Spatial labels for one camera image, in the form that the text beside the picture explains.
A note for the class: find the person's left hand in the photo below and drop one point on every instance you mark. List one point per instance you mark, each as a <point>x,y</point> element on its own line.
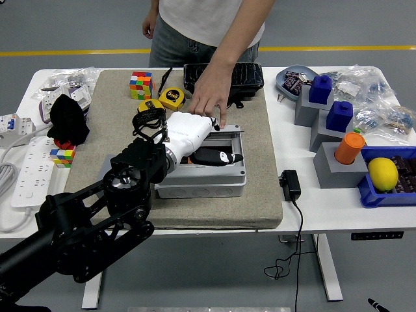
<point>211,91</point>

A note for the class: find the person's right hand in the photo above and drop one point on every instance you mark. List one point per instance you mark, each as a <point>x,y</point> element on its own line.
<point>150,27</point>

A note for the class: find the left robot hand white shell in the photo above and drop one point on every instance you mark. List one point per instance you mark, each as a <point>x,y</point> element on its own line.
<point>188,130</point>

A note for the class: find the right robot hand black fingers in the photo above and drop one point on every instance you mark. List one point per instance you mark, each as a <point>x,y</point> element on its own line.
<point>377,306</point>

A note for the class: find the transparent hinged box lid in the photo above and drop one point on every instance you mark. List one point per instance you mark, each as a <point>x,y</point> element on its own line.
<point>227,139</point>

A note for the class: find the person's left forearm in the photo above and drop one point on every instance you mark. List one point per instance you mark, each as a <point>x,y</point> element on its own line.
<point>237,42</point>

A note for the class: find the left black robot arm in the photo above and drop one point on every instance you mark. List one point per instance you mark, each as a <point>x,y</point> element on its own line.
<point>81,234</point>

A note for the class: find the blue block battery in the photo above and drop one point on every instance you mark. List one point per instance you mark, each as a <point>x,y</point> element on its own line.
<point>320,89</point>
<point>339,117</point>

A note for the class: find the yellow tape measure 5m print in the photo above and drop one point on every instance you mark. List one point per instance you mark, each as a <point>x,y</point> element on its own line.
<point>172,97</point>

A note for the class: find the black wrapped device case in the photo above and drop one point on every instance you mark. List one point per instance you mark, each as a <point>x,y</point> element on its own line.
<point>248,78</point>

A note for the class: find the person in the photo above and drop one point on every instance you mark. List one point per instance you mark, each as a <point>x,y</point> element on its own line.
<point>195,22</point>

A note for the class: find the large colourful puzzle cube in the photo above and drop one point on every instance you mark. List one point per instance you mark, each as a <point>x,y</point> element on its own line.
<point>141,85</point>

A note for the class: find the white table leg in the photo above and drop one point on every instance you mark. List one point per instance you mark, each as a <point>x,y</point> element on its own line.
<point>91,295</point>
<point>330,269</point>

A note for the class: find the black table control panel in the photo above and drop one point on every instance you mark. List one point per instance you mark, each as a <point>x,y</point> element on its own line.
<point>377,235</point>

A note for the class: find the blue-grey oval plate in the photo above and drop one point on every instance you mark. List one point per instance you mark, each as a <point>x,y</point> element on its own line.
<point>281,79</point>

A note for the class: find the grey-brown fabric mat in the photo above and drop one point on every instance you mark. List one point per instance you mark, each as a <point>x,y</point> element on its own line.
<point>260,146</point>

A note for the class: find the clear plastic bag small parts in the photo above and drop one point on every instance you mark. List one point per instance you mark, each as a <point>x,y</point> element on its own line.
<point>79,76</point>
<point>45,91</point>

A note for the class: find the grey block with round hole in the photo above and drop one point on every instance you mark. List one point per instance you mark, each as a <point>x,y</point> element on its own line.
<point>106,165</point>

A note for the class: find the grey block holder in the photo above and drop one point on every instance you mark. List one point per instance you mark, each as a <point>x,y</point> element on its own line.
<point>338,175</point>
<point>320,138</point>
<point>304,112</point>

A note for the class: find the blue plastic bin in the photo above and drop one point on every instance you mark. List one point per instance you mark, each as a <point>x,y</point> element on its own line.
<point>383,198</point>

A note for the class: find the black power adapter plug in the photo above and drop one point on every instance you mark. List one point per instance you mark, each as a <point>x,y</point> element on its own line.
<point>291,185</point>

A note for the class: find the black cloth glove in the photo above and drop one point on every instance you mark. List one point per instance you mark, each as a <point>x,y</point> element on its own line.
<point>66,118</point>

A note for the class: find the red object under glove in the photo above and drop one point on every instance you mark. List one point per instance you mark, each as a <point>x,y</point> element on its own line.
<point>65,144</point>

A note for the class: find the dark brown snack packet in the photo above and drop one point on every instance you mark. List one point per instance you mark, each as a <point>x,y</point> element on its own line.
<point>404,164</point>
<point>406,183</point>

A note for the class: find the small colourful puzzle cube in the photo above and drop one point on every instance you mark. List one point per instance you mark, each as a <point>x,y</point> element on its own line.
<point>62,157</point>

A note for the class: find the yellow lemon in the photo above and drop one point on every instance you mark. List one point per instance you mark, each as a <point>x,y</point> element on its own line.
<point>383,174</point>

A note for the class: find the purple edged white socket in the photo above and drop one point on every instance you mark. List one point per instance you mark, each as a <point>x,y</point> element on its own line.
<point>45,109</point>

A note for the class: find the plastic bag white parts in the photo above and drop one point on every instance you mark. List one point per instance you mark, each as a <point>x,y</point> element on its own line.
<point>347,86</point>

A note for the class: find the plastic bag blue parts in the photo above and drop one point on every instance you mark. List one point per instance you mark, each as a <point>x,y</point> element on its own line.
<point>399,122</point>
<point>378,86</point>
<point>369,118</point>

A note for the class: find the white power strip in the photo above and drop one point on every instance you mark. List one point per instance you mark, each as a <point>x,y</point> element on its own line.
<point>32,172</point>

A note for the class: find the white circuit breaker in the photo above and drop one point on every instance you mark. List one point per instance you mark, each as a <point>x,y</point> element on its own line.
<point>16,125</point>

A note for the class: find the grey plastic enclosure box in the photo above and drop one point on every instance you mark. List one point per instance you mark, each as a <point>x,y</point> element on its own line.
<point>208,185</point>

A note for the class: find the white wall socket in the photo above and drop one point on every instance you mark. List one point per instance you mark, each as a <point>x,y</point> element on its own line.
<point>80,96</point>

